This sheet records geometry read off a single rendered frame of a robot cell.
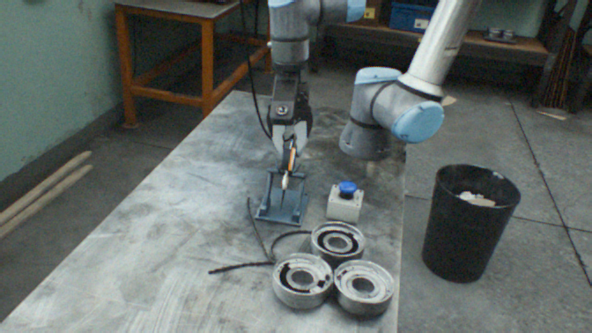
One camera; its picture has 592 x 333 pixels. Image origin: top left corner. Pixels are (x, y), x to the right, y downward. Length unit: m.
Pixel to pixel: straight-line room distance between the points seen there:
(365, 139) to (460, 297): 1.08
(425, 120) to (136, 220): 0.68
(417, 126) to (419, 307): 1.08
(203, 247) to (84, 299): 0.23
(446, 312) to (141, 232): 1.42
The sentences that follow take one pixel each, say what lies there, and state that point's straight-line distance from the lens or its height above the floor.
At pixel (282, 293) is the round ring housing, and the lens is 0.84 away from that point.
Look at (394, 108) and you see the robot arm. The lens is 1.18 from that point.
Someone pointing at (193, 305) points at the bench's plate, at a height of 0.80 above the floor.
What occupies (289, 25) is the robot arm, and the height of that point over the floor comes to 1.20.
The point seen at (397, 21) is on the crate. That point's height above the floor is 0.52.
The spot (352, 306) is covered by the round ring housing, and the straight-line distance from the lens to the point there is 0.85.
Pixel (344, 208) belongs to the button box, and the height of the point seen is 0.84.
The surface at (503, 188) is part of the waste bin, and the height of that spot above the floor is 0.38.
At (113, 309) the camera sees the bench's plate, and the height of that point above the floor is 0.80.
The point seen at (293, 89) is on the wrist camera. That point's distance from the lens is 0.95.
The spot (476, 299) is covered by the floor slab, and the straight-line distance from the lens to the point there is 2.23.
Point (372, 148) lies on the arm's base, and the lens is 1.31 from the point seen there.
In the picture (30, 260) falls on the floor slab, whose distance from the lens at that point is 2.29.
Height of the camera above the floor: 1.42
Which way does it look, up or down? 30 degrees down
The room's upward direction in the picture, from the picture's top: 6 degrees clockwise
